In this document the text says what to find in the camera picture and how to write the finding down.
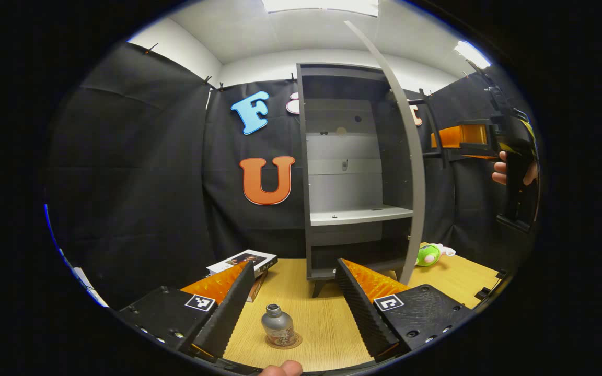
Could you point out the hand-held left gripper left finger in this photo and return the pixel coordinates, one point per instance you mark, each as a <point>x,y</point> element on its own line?
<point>225,313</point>

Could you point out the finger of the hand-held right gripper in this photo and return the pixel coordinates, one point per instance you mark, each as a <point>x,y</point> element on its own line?
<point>468,136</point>

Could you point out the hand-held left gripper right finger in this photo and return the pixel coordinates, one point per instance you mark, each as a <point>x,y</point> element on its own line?
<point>363,313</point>

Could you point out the silver bottle with pink label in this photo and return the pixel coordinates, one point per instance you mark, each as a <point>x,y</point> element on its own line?
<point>277,324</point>

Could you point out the beige cabinet door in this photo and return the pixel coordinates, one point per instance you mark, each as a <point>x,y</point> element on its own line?
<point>419,172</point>

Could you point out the round brown coaster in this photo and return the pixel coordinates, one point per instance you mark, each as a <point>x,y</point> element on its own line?
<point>296,342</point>

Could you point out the dark grey cabinet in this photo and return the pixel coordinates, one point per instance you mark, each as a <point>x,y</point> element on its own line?
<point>343,235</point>

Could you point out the white cabinet shelf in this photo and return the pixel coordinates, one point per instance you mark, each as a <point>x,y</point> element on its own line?
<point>363,214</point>

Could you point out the brown book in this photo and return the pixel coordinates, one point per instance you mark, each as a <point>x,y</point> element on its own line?
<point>257,284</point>

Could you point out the white book with photo cover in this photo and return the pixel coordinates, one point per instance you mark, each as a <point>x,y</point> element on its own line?
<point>241,258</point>

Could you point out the rectangular ceiling light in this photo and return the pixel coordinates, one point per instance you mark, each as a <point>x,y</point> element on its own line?
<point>322,5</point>
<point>472,54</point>

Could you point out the green and pink plush toy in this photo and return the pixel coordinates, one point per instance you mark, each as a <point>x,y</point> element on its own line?
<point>426,255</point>

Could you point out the black table clamp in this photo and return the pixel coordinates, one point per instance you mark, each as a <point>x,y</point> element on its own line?
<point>489,290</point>

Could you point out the black backdrop cloth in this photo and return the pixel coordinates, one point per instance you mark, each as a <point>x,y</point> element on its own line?
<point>134,172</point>

